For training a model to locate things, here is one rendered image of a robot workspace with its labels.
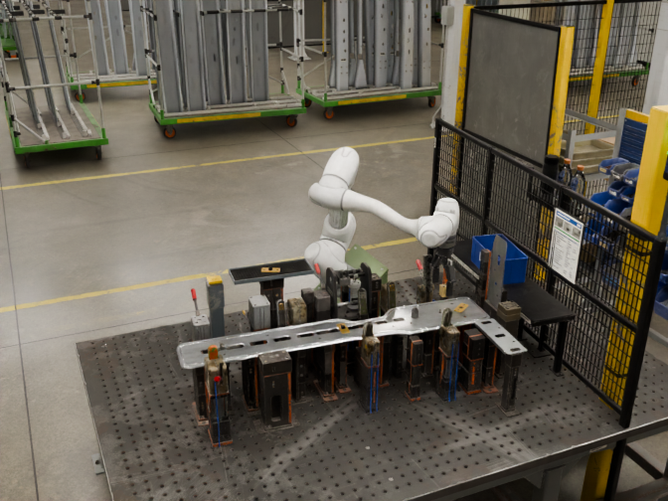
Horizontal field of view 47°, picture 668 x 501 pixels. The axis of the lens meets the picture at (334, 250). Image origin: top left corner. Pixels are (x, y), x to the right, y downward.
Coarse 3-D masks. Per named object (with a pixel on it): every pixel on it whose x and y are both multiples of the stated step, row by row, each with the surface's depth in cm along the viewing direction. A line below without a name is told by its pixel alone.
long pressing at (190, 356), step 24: (408, 312) 344; (432, 312) 345; (456, 312) 345; (480, 312) 345; (240, 336) 324; (264, 336) 324; (288, 336) 325; (312, 336) 325; (336, 336) 325; (360, 336) 325; (192, 360) 307; (240, 360) 309
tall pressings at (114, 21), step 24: (96, 0) 1131; (144, 0) 1131; (96, 24) 1145; (120, 24) 1155; (144, 24) 1144; (96, 48) 1155; (120, 48) 1169; (144, 48) 1159; (120, 72) 1180; (144, 72) 1171
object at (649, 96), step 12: (660, 12) 660; (660, 24) 662; (660, 36) 664; (660, 48) 666; (660, 60) 668; (660, 72) 670; (648, 84) 684; (660, 84) 673; (648, 96) 687; (660, 96) 677; (648, 108) 689
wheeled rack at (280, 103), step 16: (144, 32) 982; (160, 80) 922; (160, 96) 930; (272, 96) 1055; (288, 96) 1046; (160, 112) 938; (176, 112) 955; (192, 112) 961; (208, 112) 968; (224, 112) 971; (240, 112) 974; (256, 112) 978; (272, 112) 986; (288, 112) 994; (304, 112) 1001
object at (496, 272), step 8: (496, 240) 341; (504, 240) 335; (496, 248) 342; (504, 248) 336; (496, 256) 343; (504, 256) 337; (496, 264) 344; (504, 264) 337; (496, 272) 345; (488, 280) 352; (496, 280) 346; (488, 288) 354; (496, 288) 347; (488, 296) 355; (496, 296) 348; (496, 304) 349
